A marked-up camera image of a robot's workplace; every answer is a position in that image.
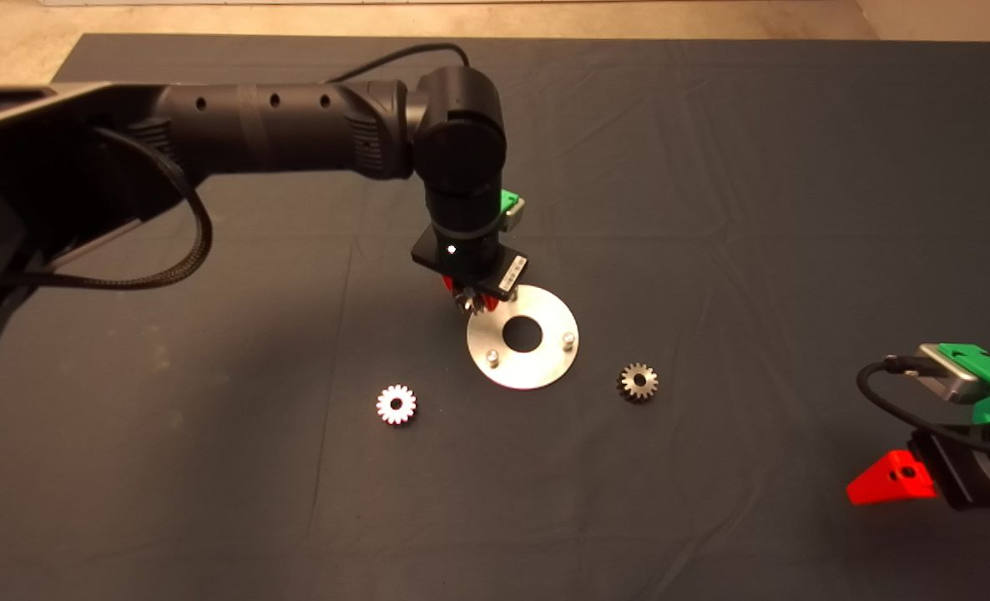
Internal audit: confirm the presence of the black camera cable with plug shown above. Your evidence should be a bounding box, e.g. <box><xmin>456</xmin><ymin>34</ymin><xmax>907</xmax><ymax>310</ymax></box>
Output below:
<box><xmin>856</xmin><ymin>355</ymin><xmax>990</xmax><ymax>464</ymax></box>

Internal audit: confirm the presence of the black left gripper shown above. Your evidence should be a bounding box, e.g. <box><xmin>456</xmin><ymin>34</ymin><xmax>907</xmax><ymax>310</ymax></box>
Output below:
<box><xmin>411</xmin><ymin>224</ymin><xmax>531</xmax><ymax>315</ymax></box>

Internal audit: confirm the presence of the dark grey table cloth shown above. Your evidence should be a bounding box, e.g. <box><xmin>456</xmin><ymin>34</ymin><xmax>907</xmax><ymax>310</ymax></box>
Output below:
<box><xmin>0</xmin><ymin>33</ymin><xmax>990</xmax><ymax>601</ymax></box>

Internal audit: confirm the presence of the black braided cable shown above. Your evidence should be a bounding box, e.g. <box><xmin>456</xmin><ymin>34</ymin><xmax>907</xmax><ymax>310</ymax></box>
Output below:
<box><xmin>0</xmin><ymin>125</ymin><xmax>215</xmax><ymax>291</ymax></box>

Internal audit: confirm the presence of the round metal carrier plate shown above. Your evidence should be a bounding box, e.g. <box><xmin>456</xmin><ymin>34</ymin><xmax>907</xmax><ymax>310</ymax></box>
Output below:
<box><xmin>467</xmin><ymin>285</ymin><xmax>581</xmax><ymax>391</ymax></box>

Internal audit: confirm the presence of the thin black cable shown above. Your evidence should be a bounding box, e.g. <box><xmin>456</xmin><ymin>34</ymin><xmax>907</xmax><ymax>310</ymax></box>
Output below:
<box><xmin>328</xmin><ymin>43</ymin><xmax>471</xmax><ymax>84</ymax></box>

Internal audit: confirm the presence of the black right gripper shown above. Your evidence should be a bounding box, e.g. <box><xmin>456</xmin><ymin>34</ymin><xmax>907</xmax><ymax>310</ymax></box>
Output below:
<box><xmin>846</xmin><ymin>426</ymin><xmax>990</xmax><ymax>512</ymax></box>

